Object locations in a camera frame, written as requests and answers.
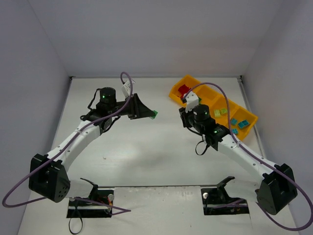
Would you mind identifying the green and lime lego stack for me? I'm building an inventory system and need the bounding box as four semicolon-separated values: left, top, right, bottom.
150;110;158;119

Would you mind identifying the red square lego block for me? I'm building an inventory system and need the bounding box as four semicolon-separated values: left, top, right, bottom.
178;84;190;96

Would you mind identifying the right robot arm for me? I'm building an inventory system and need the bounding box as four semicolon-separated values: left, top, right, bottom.
179;104;298;215

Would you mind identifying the teal blue lego brick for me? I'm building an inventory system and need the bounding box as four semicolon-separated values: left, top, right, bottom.
230;118;238;125

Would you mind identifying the yellow divided sorting tray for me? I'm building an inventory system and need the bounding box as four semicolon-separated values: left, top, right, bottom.
169;75;258;141

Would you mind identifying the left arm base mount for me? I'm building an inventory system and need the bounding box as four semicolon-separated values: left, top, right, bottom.
66;188;114;218

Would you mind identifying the light green lego brick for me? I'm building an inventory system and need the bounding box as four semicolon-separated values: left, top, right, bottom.
214;110;221;118

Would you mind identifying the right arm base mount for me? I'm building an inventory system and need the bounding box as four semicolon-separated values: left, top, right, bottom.
201;188;249;216

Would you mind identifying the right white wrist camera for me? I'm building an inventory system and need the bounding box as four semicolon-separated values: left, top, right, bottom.
182;92;199;113

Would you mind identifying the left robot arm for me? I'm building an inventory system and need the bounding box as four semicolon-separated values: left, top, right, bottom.
28;87;157;203

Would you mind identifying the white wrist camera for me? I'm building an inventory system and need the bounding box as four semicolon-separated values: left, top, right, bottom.
182;92;199;113
121;79;135;98

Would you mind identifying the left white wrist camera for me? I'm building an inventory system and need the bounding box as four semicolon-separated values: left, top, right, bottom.
121;79;135;98

